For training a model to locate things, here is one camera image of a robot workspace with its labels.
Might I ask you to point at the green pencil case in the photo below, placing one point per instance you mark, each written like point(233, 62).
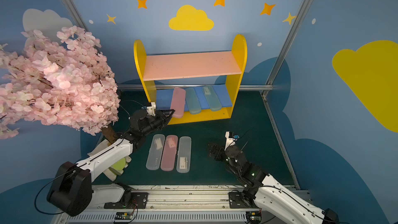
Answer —
point(192, 101)

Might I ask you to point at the white pencil case with label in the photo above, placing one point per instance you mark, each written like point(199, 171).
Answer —
point(184, 154)

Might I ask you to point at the aluminium frame post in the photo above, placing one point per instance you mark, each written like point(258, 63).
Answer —
point(300, 16)
point(67, 1)

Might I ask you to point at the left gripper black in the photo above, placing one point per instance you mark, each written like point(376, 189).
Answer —
point(158, 119)

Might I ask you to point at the pink cherry blossom tree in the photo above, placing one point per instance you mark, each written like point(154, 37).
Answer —
point(64, 82)

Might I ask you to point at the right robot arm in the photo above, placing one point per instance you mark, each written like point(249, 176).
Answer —
point(236, 151)

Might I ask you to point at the right green circuit board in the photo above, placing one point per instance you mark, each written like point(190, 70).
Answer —
point(253, 218)

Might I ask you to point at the teal pencil case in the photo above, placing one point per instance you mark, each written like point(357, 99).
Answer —
point(212, 98)

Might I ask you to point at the aluminium frame rail back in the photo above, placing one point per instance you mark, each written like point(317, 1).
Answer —
point(136, 87)

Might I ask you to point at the green circuit board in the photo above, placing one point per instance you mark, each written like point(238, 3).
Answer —
point(253, 218)
point(123, 217)

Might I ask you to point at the aluminium frame post right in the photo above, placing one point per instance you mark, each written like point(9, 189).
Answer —
point(300, 16)

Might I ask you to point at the aluminium frame post left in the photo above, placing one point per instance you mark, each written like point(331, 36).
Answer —
point(67, 1)

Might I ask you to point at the aluminium floor rail right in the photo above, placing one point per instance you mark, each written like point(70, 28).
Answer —
point(279, 140)

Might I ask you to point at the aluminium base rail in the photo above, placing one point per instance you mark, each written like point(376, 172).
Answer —
point(178, 205)

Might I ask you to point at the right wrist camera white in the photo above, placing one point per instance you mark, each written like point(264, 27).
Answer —
point(231, 139)

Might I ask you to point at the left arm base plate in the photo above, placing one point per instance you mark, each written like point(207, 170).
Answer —
point(130, 200)

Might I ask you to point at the frosted white pencil case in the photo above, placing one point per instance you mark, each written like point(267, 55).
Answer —
point(155, 152)

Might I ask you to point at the yellow wooden shelf unit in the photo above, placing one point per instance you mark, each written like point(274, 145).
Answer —
point(231, 64)

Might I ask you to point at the pink pencil case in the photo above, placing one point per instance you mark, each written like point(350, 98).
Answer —
point(169, 153)
point(178, 102)

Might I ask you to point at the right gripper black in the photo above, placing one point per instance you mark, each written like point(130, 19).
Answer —
point(221, 152)

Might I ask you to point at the left green circuit board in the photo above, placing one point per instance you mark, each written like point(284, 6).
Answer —
point(123, 217)

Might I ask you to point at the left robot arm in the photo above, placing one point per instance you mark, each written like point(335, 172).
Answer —
point(72, 191)

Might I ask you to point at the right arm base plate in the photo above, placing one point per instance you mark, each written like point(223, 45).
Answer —
point(237, 200)

